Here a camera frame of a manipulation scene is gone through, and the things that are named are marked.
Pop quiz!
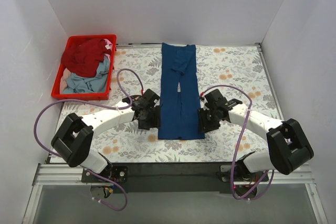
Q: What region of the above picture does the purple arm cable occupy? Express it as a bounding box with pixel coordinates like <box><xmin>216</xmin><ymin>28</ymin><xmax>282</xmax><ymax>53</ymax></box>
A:
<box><xmin>34</xmin><ymin>68</ymin><xmax>144</xmax><ymax>212</ymax></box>
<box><xmin>199</xmin><ymin>84</ymin><xmax>275</xmax><ymax>201</ymax></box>

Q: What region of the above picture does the light blue t-shirt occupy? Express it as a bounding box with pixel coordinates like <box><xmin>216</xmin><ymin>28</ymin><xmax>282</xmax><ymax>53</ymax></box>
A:
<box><xmin>59</xmin><ymin>55</ymin><xmax>110</xmax><ymax>94</ymax></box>

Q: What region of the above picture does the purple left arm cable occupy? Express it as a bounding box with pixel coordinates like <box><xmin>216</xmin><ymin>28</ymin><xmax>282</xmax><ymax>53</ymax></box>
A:
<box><xmin>34</xmin><ymin>68</ymin><xmax>144</xmax><ymax>212</ymax></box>

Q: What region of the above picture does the floral patterned table mat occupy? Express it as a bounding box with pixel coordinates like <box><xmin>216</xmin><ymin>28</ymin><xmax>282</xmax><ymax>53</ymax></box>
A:
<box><xmin>49</xmin><ymin>46</ymin><xmax>293</xmax><ymax>164</ymax></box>

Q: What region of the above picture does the aluminium frame rail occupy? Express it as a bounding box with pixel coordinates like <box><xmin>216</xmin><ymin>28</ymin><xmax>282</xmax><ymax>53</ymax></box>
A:
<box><xmin>23</xmin><ymin>163</ymin><xmax>328</xmax><ymax>223</ymax></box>

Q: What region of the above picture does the blue Mickey Mouse t-shirt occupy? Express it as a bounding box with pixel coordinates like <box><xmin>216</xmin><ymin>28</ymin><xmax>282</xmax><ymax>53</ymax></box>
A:
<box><xmin>158</xmin><ymin>43</ymin><xmax>205</xmax><ymax>140</ymax></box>

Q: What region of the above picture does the dark red t-shirt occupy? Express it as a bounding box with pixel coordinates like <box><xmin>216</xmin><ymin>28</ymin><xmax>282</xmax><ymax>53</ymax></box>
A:
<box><xmin>61</xmin><ymin>38</ymin><xmax>111</xmax><ymax>78</ymax></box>

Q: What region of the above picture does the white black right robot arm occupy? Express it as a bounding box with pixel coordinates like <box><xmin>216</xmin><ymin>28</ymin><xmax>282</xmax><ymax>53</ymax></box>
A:
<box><xmin>198</xmin><ymin>89</ymin><xmax>314</xmax><ymax>181</ymax></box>

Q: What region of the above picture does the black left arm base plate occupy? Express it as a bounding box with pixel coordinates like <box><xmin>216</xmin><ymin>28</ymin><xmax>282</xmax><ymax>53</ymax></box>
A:
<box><xmin>81</xmin><ymin>165</ymin><xmax>129</xmax><ymax>183</ymax></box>

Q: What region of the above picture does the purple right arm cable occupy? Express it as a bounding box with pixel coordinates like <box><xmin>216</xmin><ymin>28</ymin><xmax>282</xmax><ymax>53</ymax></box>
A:
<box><xmin>199</xmin><ymin>84</ymin><xmax>275</xmax><ymax>201</ymax></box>

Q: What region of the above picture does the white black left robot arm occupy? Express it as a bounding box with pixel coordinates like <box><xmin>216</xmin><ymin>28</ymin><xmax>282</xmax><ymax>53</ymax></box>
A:
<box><xmin>51</xmin><ymin>89</ymin><xmax>160</xmax><ymax>182</ymax></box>

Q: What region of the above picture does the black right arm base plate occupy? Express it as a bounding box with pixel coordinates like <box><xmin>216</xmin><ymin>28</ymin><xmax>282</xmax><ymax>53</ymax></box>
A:
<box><xmin>216</xmin><ymin>165</ymin><xmax>269</xmax><ymax>183</ymax></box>

